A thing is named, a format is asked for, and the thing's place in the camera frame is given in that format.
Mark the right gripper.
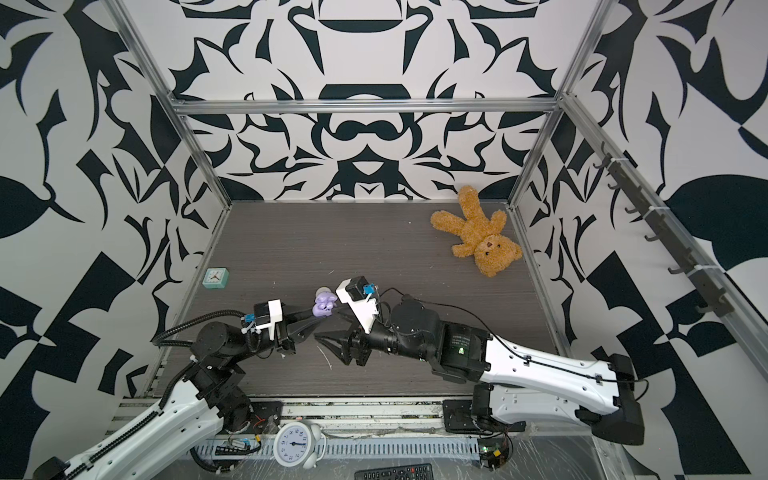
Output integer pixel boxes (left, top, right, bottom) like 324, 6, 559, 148
319, 299, 437, 365

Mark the purple earbud charging case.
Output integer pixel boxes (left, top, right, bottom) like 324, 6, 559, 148
312, 291, 338, 318

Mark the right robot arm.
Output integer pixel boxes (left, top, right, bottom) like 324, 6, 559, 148
315, 295, 645, 446

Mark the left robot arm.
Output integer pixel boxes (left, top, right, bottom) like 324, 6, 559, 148
33, 301, 326, 479

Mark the small teal square clock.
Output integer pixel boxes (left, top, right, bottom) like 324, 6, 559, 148
202, 267, 229, 290

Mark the white round alarm clock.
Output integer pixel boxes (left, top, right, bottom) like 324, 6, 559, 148
273, 421, 328, 470

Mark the black remote control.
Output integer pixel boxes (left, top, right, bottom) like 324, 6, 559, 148
353, 463, 435, 480

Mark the brown teddy bear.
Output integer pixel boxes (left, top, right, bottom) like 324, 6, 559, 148
430, 185, 523, 278

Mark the green circuit board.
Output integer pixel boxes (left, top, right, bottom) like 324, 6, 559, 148
479, 444, 513, 471

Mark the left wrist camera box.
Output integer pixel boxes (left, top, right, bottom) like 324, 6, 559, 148
241, 299, 285, 341

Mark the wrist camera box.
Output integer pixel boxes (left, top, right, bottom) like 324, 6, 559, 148
241, 299, 285, 341
336, 276, 381, 334

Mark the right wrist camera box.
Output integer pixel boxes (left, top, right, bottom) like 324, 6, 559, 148
336, 276, 381, 334

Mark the white slotted cable duct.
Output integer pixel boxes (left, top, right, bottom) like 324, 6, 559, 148
197, 436, 481, 461

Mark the black wall hook rail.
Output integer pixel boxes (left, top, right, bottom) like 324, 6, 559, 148
596, 153, 735, 318

